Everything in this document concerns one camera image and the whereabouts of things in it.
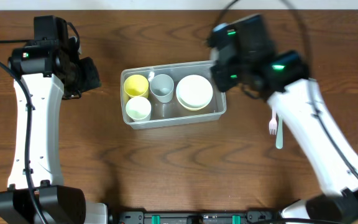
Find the pink plastic fork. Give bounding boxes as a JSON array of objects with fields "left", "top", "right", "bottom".
[{"left": 268, "top": 109, "right": 278, "bottom": 135}]

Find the grey plastic cup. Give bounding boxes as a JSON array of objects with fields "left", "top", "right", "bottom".
[{"left": 150, "top": 74, "right": 175, "bottom": 103}]

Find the white plastic bowl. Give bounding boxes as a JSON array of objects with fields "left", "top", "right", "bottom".
[{"left": 176, "top": 75, "right": 213, "bottom": 106}]

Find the clear plastic container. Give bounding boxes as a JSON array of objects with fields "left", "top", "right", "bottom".
[{"left": 121, "top": 60, "right": 227, "bottom": 129}]

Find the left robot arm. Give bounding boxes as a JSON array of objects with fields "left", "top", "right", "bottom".
[{"left": 0, "top": 44, "right": 109, "bottom": 223}]

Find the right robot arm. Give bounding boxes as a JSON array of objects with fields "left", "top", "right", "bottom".
[{"left": 211, "top": 48, "right": 358, "bottom": 223}]

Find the yellow plastic cup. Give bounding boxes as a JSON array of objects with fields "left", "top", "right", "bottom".
[{"left": 123, "top": 75, "right": 149, "bottom": 100}]

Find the yellow plastic bowl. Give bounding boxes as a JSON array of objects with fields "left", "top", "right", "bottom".
[{"left": 177, "top": 98, "right": 210, "bottom": 111}]

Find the white plastic cup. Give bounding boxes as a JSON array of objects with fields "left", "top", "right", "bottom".
[{"left": 125, "top": 96, "right": 152, "bottom": 122}]

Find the green plastic spoon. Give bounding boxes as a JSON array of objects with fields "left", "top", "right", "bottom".
[{"left": 275, "top": 115, "right": 283, "bottom": 149}]

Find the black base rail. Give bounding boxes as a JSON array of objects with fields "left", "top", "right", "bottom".
[{"left": 114, "top": 209, "right": 277, "bottom": 224}]

